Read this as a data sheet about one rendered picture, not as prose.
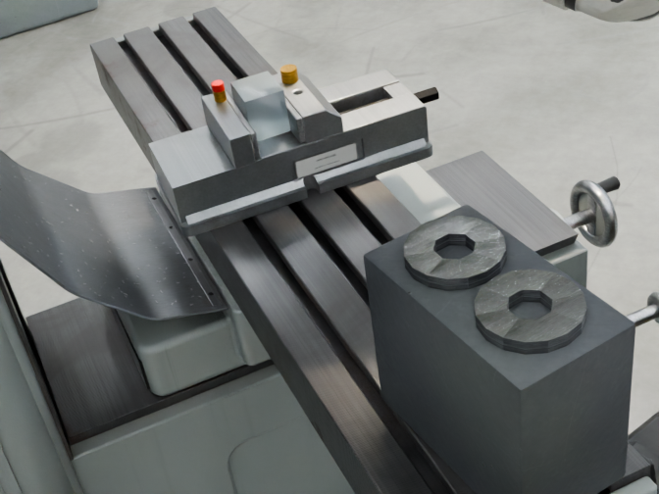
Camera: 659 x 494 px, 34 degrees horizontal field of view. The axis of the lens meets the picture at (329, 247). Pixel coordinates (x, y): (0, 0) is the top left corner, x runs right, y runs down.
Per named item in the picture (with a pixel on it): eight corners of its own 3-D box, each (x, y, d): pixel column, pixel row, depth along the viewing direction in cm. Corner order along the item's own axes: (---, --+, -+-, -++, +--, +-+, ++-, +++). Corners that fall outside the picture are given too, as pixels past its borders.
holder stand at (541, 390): (475, 345, 112) (467, 189, 100) (627, 475, 96) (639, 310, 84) (380, 398, 108) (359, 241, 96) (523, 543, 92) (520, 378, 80)
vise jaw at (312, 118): (308, 90, 145) (304, 65, 142) (344, 131, 135) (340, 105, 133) (268, 103, 143) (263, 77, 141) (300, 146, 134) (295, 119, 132)
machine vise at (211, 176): (388, 106, 153) (381, 36, 146) (435, 155, 141) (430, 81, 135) (155, 180, 145) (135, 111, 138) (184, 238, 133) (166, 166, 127)
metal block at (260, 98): (275, 110, 141) (268, 70, 137) (290, 130, 136) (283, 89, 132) (237, 122, 139) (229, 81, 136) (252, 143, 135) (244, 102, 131)
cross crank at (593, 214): (593, 216, 185) (595, 159, 178) (635, 251, 177) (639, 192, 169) (514, 247, 181) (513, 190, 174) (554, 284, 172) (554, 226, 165)
